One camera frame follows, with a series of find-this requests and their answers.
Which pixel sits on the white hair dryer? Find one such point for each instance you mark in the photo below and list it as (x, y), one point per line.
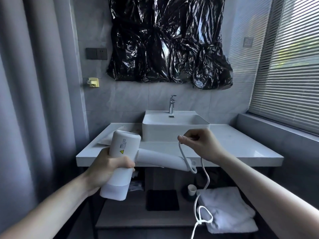
(122, 146)

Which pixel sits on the person's left hand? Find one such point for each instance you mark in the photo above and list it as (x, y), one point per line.
(99, 171)

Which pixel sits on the white folded towel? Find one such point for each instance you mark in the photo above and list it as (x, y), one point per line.
(229, 209)

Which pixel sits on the yellow wall hook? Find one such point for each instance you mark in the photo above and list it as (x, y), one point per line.
(93, 82)

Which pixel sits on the person's left forearm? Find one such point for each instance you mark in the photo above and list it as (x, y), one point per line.
(49, 211)

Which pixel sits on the grey wall switch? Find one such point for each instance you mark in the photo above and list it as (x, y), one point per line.
(248, 42)

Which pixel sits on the white ceramic sink basin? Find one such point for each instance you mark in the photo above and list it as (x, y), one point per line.
(162, 129)

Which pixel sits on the person's left thumb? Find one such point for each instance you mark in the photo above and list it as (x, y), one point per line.
(123, 163)

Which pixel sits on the grey window blinds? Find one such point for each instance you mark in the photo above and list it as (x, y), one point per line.
(289, 67)

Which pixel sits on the white paper bag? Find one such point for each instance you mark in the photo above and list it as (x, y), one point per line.
(108, 139)

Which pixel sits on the grey curtain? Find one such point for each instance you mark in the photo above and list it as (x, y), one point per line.
(32, 97)

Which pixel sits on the person's right hand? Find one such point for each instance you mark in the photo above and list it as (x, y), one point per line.
(204, 146)

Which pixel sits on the black plastic sheet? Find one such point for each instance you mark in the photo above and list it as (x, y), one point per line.
(162, 34)

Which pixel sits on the small white cup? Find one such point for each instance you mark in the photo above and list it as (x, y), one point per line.
(191, 190)

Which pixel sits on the chrome faucet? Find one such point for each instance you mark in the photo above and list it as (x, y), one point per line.
(171, 105)

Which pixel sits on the black wall switch panel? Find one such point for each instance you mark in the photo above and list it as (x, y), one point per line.
(96, 53)

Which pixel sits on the person's right thumb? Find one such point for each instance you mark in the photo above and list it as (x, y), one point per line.
(187, 141)

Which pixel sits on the person's right forearm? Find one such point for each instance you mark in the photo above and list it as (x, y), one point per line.
(261, 194)

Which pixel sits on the black square mat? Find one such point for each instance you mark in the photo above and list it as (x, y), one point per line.
(162, 200)

